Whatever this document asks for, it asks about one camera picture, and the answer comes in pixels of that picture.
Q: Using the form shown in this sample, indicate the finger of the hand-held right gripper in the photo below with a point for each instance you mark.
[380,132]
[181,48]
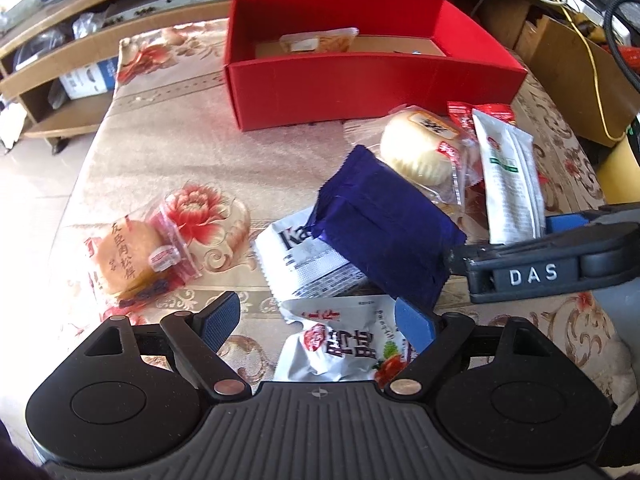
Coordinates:
[565,224]
[525,275]

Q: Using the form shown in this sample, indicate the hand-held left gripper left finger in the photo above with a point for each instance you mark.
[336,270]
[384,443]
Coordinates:
[222,320]

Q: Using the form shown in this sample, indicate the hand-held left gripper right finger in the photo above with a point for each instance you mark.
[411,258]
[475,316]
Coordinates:
[412,325]

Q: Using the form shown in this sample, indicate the white packet with red print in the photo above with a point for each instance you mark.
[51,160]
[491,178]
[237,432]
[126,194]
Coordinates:
[340,345]

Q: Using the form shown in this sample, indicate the tan snack packet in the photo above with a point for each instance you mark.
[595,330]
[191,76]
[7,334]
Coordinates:
[467,217]

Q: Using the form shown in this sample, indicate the grey snack packet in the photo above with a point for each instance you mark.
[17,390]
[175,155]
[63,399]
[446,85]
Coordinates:
[295,260]

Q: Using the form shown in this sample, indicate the dark blue snack packet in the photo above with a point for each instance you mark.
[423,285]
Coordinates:
[385,220]

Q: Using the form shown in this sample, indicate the brown round pastry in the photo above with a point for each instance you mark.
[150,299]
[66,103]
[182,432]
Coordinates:
[125,260]

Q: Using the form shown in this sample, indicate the red snack packet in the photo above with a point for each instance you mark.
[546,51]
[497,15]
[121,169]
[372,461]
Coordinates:
[459,117]

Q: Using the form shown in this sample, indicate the white round pastry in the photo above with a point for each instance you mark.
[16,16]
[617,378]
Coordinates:
[420,145]

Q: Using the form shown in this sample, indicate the red cardboard box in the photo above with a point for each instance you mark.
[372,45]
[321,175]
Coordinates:
[350,90]

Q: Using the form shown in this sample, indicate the long white red-topped packet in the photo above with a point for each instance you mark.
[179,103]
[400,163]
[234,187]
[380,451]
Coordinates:
[510,185]

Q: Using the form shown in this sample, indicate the floral tablecloth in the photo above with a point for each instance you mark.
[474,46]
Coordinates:
[200,160]

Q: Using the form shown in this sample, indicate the open cardboard box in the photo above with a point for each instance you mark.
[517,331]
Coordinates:
[560,60]

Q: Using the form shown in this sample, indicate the brown cardboard sheet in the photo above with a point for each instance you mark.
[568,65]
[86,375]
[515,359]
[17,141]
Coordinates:
[390,46]

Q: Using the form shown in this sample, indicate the blue and white box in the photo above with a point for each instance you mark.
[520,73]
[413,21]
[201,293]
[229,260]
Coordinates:
[87,80]

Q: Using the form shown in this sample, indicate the white plastic bag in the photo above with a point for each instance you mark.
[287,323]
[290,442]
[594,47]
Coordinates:
[11,125]

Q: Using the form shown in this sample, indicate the pale wrapped pastry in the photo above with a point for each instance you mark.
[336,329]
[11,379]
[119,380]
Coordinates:
[320,41]

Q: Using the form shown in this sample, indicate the wooden shelf unit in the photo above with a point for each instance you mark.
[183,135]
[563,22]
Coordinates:
[50,55]

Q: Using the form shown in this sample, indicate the clear plastic bag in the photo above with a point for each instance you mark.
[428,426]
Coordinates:
[40,47]
[90,25]

